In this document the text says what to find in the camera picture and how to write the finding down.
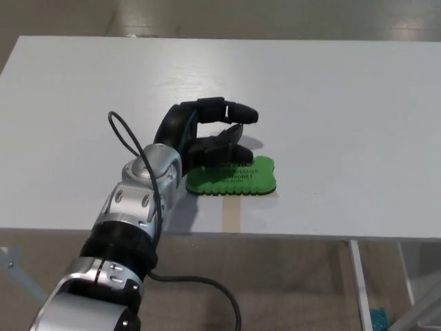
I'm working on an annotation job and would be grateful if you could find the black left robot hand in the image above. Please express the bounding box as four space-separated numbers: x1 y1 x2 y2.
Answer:
153 97 260 170

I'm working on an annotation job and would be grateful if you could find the green whiteboard eraser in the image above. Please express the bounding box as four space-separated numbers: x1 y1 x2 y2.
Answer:
185 154 278 198

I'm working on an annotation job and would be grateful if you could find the beige masking tape strip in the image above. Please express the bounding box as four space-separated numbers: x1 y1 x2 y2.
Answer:
222 192 280 232

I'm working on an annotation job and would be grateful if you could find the white table leg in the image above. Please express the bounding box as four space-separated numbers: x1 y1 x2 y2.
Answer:
397 242 416 306
349 240 375 331

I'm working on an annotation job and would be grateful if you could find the teal perforated object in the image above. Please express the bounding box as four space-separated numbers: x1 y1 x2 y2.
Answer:
370 305 389 331

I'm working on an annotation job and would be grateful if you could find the grey metal bar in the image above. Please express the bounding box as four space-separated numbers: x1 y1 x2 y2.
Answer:
402 299 441 331

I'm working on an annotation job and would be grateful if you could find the grey metal stand frame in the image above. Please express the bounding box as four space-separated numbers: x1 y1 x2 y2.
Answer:
0 245 48 305

